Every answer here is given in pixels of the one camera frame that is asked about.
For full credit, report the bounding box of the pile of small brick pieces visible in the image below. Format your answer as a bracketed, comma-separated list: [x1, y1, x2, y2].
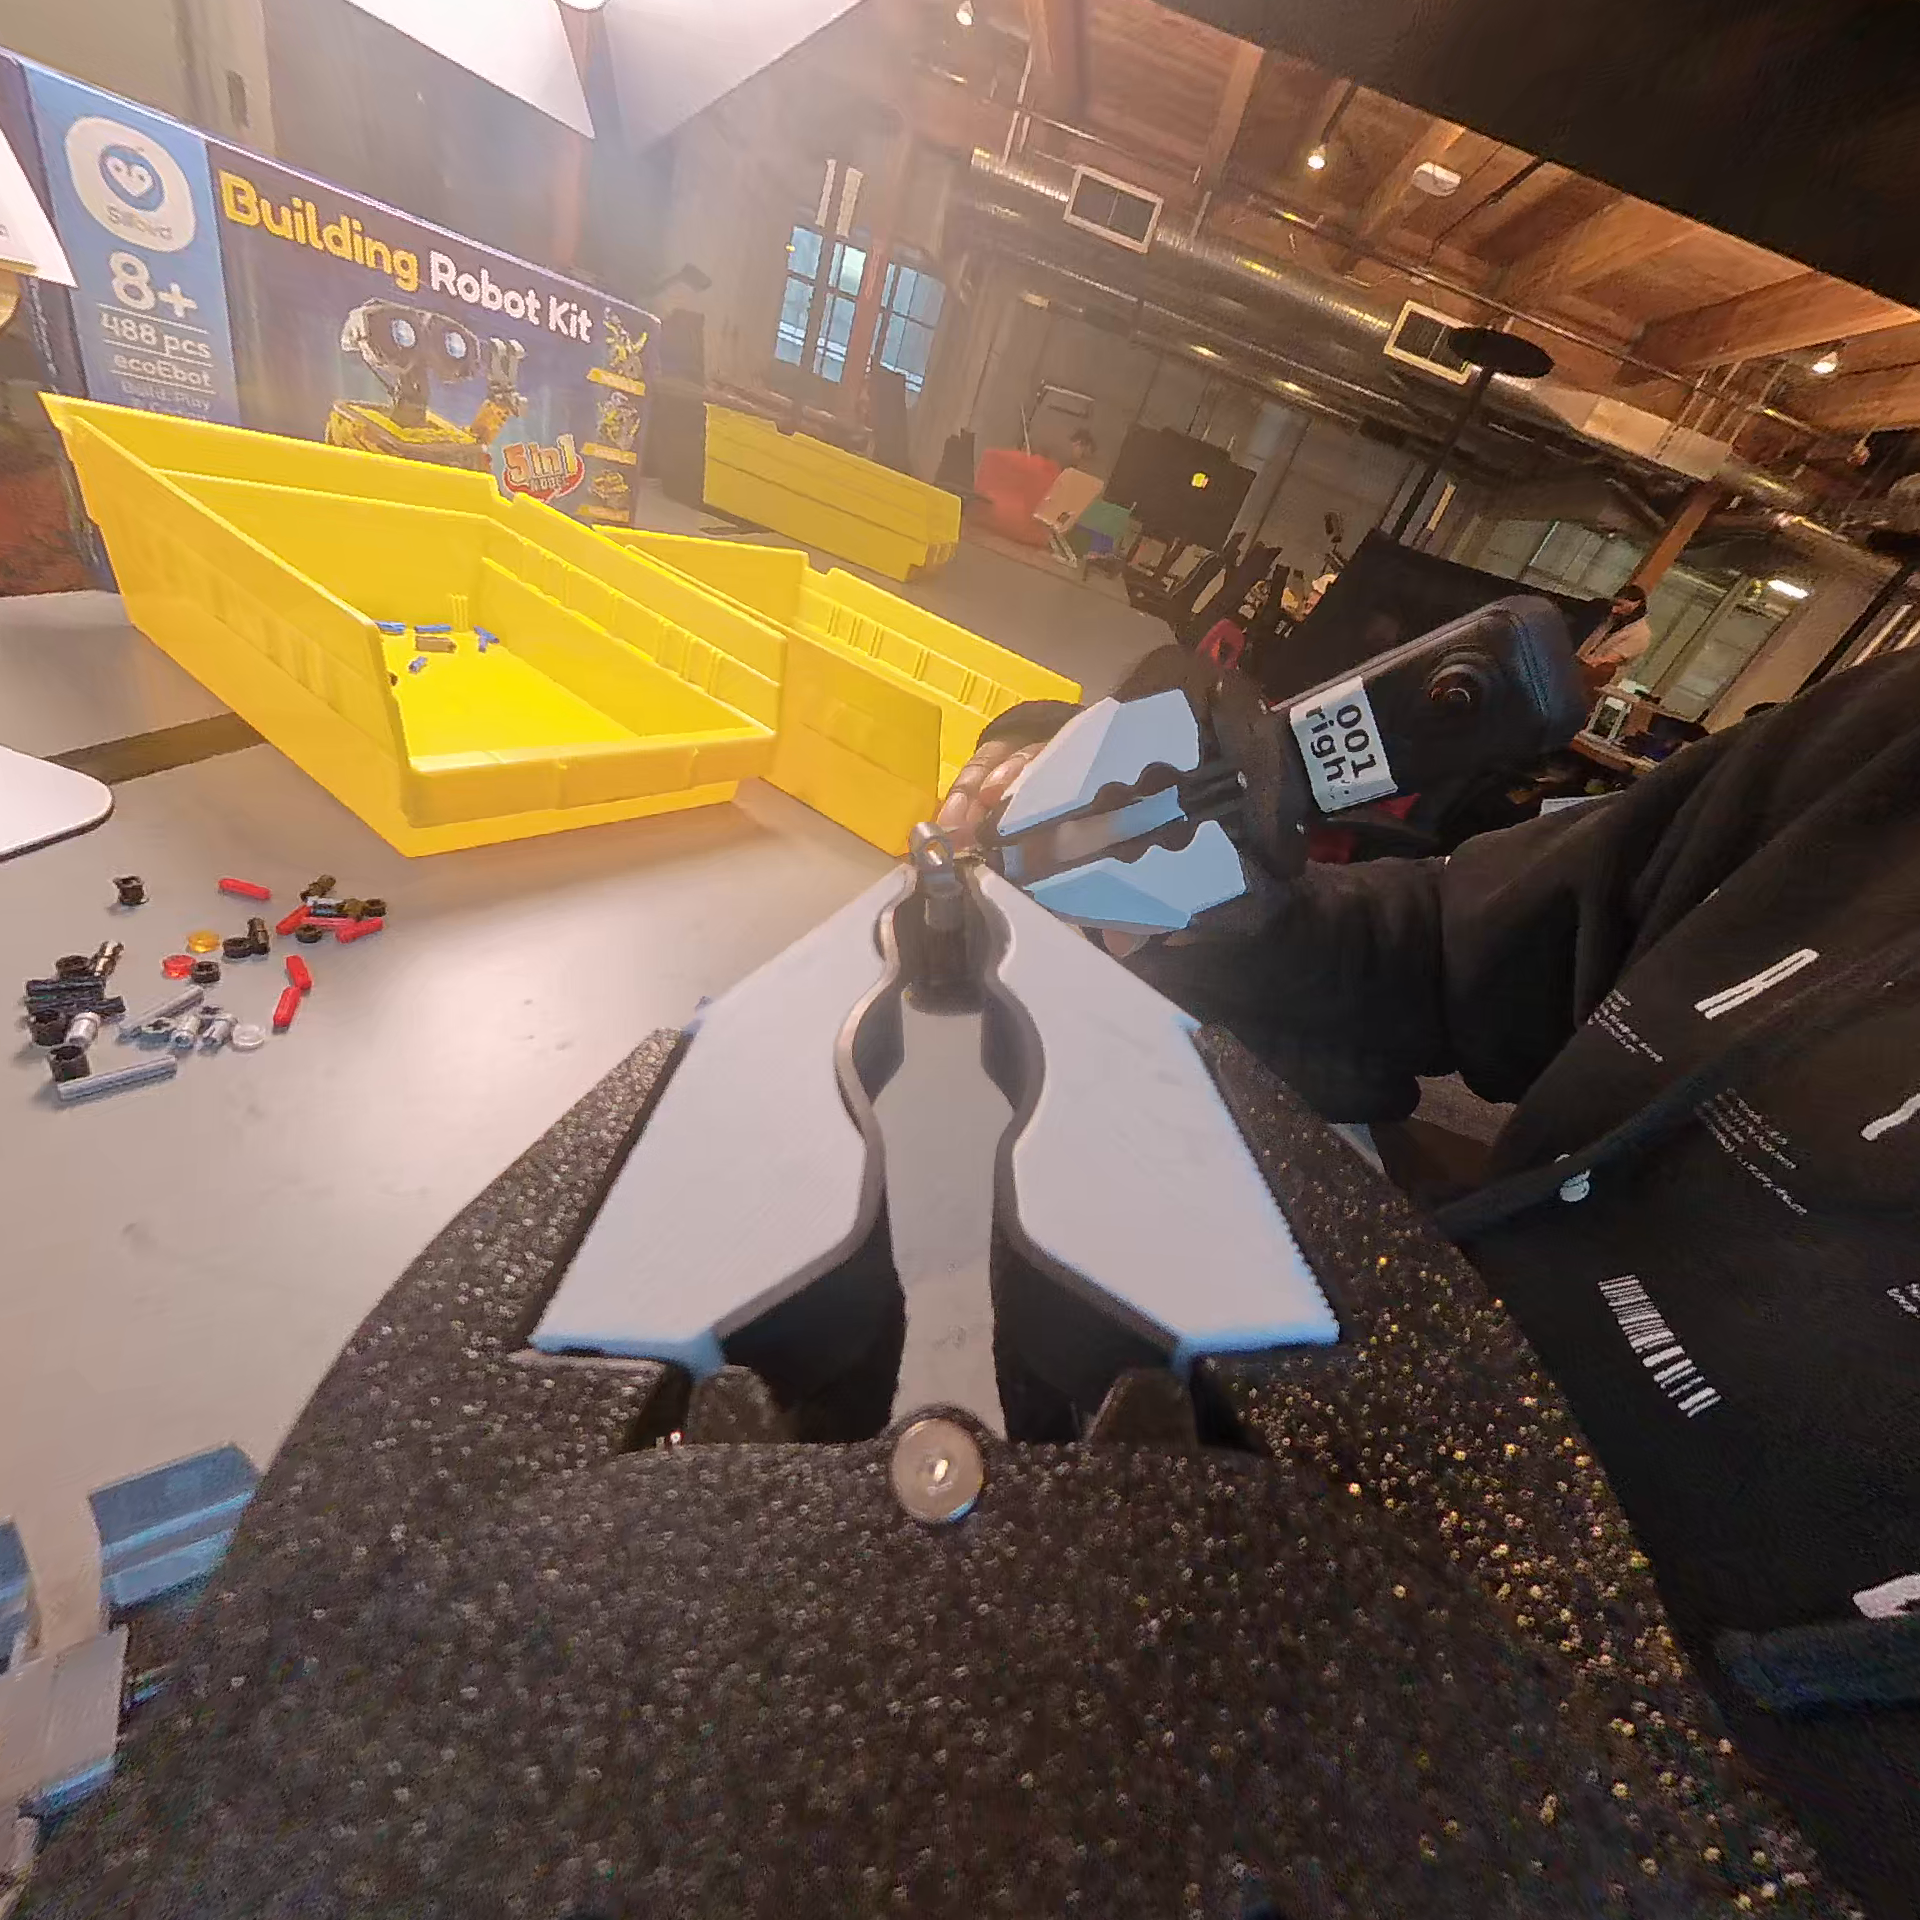
[21, 870, 393, 1107]

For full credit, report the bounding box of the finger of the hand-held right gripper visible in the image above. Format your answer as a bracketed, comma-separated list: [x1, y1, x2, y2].
[1028, 817, 1255, 938]
[997, 696, 1205, 842]

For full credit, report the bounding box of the person's right hand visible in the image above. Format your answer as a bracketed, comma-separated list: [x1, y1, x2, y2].
[937, 747, 1040, 846]

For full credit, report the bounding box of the person in black hoodie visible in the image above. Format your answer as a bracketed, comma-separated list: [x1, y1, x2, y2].
[1431, 644, 1920, 1920]

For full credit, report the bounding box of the bright light panel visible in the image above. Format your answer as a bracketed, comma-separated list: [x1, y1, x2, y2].
[342, 0, 875, 140]

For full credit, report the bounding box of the yellow storage bin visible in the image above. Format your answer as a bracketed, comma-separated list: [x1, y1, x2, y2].
[699, 400, 967, 588]
[598, 526, 1086, 857]
[41, 393, 792, 861]

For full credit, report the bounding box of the blue robot kit box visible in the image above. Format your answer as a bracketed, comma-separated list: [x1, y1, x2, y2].
[22, 49, 665, 531]

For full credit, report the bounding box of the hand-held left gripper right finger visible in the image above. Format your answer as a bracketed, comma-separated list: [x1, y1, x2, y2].
[972, 874, 1344, 1374]

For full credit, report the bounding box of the white rounded base plate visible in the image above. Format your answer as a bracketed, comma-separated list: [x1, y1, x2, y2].
[0, 746, 117, 866]

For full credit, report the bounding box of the large paned window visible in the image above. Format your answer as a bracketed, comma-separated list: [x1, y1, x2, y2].
[772, 224, 950, 400]

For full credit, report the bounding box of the black round stand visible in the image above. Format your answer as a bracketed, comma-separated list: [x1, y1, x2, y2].
[1445, 324, 1556, 549]

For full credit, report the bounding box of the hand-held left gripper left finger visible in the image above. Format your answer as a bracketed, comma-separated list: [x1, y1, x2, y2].
[527, 866, 920, 1377]

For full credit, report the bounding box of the grey desk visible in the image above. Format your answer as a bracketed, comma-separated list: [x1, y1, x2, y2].
[0, 586, 1396, 1594]

